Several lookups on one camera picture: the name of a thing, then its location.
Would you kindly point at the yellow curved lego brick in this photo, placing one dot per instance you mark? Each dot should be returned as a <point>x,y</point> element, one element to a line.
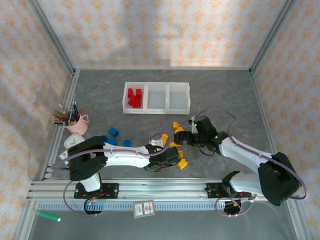
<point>173,144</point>
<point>176,125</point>
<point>180,129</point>
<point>182,164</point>

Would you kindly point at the green coloured pencil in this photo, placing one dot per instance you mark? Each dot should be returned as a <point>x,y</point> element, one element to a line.
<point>65,109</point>

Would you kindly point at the green marker pen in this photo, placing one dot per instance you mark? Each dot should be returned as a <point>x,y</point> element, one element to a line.
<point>47,216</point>

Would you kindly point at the pink pencil cup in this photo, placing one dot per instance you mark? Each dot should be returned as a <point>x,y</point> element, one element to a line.
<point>77,126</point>

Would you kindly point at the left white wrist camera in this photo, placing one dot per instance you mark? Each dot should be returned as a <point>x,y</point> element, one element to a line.
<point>157,142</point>

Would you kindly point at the white card with red mark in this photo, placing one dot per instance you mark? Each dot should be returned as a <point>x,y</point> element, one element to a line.
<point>63,156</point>

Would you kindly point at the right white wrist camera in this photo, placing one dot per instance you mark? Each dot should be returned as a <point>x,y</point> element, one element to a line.
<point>193,127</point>

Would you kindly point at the yellow coloured pencil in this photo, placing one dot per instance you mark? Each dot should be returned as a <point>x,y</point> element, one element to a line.
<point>60,114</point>

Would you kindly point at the aluminium side rail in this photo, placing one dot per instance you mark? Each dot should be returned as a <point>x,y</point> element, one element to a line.
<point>260,105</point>
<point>70,95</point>

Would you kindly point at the long yellow lego brick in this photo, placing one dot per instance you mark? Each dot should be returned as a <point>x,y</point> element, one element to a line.
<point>181,154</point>

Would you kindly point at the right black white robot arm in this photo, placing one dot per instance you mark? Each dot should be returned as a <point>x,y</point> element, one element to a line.
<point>245,153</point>

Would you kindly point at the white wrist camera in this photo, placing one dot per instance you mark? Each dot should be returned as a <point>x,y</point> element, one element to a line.
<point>193,127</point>
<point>157,142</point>

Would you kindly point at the black coloured pencil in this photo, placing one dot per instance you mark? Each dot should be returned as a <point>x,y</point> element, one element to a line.
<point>61,122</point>

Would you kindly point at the dark blue coloured pencil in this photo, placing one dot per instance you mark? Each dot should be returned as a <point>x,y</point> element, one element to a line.
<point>76,110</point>

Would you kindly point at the brown coloured pencil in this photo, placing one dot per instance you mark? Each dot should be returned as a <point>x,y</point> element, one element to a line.
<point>80,113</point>

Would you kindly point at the translucent white plastic bin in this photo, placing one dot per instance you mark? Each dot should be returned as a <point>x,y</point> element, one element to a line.
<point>133,86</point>
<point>156,100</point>
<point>178,100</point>

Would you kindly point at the small red lego brick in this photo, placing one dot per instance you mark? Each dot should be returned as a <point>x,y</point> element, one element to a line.
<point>139,92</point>

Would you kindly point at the long red lego brick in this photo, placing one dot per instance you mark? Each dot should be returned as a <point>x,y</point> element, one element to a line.
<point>135,100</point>
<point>137,105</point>

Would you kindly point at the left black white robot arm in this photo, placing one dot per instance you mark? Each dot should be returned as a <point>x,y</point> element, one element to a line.
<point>120,156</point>

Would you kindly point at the aluminium frame post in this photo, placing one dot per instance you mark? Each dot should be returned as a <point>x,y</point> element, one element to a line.
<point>272,37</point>
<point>52,37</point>

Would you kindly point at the small printed card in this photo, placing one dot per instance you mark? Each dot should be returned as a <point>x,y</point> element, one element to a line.
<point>144,209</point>

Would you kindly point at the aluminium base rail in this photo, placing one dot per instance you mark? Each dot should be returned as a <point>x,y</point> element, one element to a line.
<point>162,190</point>

